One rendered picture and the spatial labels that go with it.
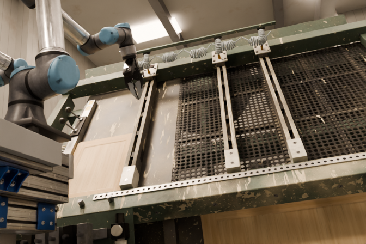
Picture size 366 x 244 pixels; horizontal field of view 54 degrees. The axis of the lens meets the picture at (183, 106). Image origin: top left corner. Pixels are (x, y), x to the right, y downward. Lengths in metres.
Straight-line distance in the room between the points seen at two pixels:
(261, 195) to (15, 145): 0.98
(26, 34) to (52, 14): 6.39
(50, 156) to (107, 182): 0.80
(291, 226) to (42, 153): 1.15
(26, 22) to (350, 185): 7.06
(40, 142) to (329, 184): 1.09
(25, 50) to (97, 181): 5.83
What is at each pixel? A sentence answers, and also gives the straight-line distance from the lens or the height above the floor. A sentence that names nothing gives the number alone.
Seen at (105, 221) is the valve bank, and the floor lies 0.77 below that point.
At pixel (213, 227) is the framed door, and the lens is 1.79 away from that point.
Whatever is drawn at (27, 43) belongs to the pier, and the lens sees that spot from 7.62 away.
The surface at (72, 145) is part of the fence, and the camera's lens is 2.21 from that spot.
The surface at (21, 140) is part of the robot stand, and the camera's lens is 1.00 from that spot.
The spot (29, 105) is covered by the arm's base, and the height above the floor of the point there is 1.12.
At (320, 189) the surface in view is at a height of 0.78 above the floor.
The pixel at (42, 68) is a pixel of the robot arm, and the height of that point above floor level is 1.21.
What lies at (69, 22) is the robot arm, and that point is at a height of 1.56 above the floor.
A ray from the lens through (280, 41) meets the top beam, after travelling 2.58.
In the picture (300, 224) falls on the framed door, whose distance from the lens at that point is 1.78.
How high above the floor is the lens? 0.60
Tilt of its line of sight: 22 degrees up
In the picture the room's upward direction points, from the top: 7 degrees counter-clockwise
